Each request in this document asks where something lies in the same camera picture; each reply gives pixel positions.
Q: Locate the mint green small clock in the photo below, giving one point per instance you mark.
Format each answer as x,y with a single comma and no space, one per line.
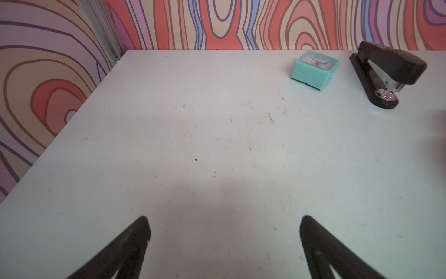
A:
315,69

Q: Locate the black stapler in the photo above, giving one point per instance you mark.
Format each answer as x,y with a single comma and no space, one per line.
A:
384,71

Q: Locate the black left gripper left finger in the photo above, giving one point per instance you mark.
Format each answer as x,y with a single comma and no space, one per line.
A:
122,258

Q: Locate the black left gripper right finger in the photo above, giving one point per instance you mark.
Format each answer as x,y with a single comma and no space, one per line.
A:
324,253

